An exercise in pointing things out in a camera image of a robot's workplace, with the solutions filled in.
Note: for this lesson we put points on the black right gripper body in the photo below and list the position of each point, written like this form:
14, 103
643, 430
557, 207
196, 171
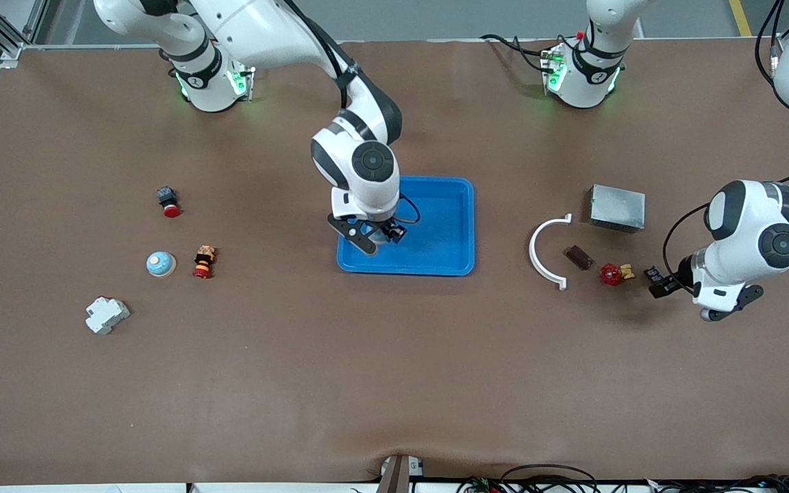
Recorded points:
389, 231

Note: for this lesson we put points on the light blue bell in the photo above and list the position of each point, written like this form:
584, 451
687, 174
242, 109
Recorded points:
161, 264
378, 233

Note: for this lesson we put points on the short black printed capacitor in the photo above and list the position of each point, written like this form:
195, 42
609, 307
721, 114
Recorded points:
653, 273

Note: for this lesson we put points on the long brown capacitor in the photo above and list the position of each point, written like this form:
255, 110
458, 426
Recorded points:
579, 258

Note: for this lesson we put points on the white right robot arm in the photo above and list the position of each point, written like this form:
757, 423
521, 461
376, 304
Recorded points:
367, 164

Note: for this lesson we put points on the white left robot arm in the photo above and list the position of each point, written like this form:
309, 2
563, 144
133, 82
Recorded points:
778, 243

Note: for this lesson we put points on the blue plastic tray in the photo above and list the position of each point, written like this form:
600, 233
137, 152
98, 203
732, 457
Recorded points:
435, 246

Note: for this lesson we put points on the red handwheel brass valve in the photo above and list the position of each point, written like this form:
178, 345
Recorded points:
610, 274

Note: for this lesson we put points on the silver metal power supply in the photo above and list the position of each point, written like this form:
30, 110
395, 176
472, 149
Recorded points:
617, 207

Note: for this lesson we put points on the white curved pipe clamp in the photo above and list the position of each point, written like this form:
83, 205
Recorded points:
532, 252

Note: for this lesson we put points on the red button yellow body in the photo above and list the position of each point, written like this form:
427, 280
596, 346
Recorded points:
204, 261

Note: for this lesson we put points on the red button black body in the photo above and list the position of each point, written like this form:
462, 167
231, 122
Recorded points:
169, 202

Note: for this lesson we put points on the white circuit breaker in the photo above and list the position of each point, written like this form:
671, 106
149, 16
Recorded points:
107, 315

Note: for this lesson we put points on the grey camera stand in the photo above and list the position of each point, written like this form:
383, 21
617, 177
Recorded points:
394, 476

